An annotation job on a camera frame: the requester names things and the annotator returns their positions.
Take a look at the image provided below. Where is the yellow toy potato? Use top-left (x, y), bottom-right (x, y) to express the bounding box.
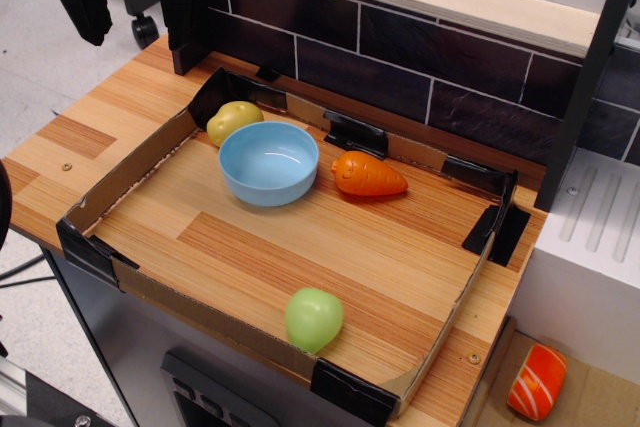
top-left (206, 101), bottom-right (264, 147)

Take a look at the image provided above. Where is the white toy sink unit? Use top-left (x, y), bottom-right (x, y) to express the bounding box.
top-left (510, 149), bottom-right (639, 382)

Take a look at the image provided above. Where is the salmon sushi toy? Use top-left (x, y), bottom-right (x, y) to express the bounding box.
top-left (507, 343), bottom-right (568, 421)

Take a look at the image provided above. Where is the light blue plastic bowl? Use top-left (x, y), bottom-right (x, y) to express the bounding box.
top-left (218, 121), bottom-right (320, 207)

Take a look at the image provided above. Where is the dark brick backsplash panel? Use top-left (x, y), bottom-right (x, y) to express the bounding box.
top-left (169, 0), bottom-right (640, 168)

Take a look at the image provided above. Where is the cardboard fence with black tape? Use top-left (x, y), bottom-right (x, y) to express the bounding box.
top-left (57, 69), bottom-right (528, 426)

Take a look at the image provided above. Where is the dark vertical post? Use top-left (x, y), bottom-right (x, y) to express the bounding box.
top-left (535, 0), bottom-right (632, 212)

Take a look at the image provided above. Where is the orange toy carrot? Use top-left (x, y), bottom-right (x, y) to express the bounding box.
top-left (331, 151), bottom-right (408, 197)

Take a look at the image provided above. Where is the black oven control panel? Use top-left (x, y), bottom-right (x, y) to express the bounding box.
top-left (161, 352), bottom-right (280, 427)

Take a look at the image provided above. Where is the green toy pear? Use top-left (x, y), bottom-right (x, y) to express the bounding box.
top-left (285, 288), bottom-right (344, 354)

